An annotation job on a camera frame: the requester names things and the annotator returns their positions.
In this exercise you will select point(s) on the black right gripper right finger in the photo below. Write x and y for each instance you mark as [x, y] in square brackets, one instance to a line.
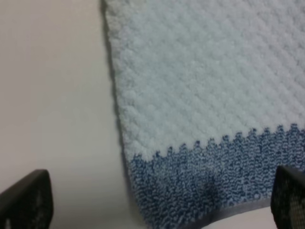
[288, 198]

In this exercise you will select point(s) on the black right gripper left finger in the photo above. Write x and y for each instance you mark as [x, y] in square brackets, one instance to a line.
[28, 204]

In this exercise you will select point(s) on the blue white striped towel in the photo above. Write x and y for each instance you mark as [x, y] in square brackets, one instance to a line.
[211, 100]

